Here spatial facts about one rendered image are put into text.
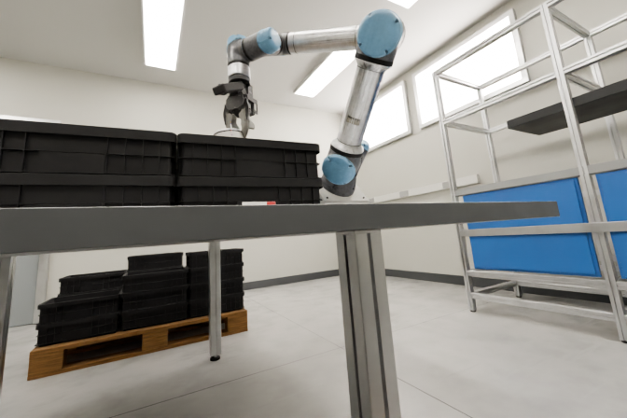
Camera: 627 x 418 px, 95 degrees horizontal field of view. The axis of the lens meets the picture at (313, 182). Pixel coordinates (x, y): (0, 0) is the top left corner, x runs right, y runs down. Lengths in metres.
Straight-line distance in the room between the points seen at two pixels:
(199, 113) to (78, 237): 4.09
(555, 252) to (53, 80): 4.95
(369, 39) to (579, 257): 1.81
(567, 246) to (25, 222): 2.29
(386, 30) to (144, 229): 0.73
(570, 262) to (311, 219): 2.02
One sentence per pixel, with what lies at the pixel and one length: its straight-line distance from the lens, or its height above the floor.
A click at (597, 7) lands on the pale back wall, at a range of 3.45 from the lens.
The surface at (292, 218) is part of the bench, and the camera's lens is 0.39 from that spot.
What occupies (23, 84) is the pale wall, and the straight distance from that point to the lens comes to 4.59.
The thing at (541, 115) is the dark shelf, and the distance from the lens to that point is 2.39.
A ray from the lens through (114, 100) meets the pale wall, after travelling 4.41.
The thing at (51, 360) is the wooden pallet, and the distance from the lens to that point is 2.37.
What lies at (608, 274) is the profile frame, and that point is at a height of 0.34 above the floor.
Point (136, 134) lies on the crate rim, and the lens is 0.79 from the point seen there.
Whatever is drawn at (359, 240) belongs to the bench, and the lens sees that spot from 0.51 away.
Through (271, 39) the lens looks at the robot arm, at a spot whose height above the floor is 1.27.
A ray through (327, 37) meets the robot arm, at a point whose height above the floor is 1.30.
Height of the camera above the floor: 0.66
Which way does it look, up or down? 10 degrees up
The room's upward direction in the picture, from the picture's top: 4 degrees counter-clockwise
